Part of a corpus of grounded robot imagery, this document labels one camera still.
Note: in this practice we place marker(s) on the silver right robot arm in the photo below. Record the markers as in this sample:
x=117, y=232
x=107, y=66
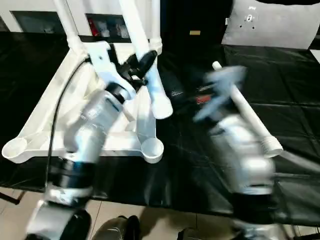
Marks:
x=245, y=160

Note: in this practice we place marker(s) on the white cabinet with glass doors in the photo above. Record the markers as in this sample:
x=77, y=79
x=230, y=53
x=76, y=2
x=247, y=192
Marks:
x=75, y=17

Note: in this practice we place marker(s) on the white plastic table top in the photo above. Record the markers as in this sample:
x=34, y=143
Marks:
x=50, y=115

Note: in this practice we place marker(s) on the grey cushion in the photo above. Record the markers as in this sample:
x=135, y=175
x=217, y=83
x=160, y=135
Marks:
x=275, y=22

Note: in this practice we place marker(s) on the black work mat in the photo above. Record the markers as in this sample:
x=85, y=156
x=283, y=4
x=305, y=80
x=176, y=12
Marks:
x=290, y=85

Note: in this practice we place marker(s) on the dark robot foot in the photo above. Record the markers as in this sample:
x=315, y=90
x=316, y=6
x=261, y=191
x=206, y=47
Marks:
x=192, y=235
x=116, y=230

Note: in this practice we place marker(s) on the white plastic table leg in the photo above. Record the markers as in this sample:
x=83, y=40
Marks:
x=160, y=95
x=156, y=22
x=250, y=112
x=67, y=25

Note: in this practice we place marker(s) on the dark right robot foot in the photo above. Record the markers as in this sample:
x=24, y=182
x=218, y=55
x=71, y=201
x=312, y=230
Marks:
x=192, y=235

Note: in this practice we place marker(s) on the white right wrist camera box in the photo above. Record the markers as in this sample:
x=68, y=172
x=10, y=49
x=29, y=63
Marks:
x=225, y=85

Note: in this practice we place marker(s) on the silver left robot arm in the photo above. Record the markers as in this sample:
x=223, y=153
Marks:
x=90, y=135

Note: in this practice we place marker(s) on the small yellow label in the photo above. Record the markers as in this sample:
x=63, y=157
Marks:
x=195, y=33

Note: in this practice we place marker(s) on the dark left robot foot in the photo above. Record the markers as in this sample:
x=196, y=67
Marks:
x=116, y=230

